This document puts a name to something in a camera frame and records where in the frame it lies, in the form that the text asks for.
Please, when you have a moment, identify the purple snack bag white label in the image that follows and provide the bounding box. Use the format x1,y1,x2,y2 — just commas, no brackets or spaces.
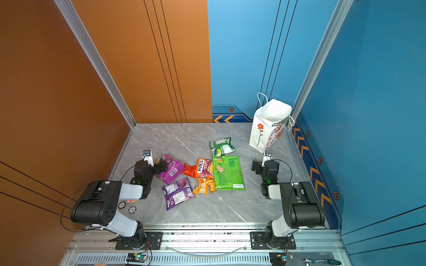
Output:
162,178,195,211

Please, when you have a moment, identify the large green chips bag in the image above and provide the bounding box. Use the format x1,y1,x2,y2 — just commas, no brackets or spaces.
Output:
212,156,245,191

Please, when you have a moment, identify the small green snack bag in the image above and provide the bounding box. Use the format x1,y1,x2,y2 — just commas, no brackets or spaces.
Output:
209,137,235,157

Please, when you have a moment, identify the white paper bag with flowers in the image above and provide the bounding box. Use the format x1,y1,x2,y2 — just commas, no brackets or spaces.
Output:
249,93,295,153

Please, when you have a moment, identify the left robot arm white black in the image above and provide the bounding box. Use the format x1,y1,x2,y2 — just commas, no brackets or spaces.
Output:
71,159,168,250

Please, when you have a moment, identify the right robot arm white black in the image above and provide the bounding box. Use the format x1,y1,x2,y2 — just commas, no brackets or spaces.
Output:
250,160,326,250

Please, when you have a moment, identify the purple grape candy bag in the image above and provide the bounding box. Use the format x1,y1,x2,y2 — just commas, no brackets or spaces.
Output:
156,154,184,185

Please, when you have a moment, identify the colourful candy bag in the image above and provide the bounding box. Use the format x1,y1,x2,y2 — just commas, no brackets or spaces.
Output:
195,158,214,178

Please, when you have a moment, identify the red snack packet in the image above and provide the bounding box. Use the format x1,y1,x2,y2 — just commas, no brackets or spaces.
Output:
182,164,196,178

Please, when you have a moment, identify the orange snack packet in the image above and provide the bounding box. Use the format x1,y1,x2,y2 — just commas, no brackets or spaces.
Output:
193,177,216,196

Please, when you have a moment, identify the green circuit board left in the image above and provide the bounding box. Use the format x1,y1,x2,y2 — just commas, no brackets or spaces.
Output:
126,253,149,266

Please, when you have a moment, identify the circuit board right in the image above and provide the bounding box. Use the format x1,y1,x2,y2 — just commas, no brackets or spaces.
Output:
269,253,294,266

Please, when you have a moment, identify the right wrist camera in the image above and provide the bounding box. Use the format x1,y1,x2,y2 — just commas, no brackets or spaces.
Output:
262,150,272,167

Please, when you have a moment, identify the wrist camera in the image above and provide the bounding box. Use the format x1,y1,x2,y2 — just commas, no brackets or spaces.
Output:
262,150,272,167
143,149,154,167

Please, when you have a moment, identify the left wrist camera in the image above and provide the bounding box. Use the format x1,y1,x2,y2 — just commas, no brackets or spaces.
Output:
143,149,154,167

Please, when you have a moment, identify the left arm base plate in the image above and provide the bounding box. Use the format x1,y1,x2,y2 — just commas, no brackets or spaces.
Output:
115,232,163,251

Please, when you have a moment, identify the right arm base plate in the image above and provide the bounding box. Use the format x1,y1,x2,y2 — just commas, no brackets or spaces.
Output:
250,232,297,250

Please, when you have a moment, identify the aluminium rail frame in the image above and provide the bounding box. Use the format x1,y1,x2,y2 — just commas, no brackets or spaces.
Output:
61,223,351,266

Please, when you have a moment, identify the green handled screwdriver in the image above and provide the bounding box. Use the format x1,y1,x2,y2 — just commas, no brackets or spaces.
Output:
303,258,342,266

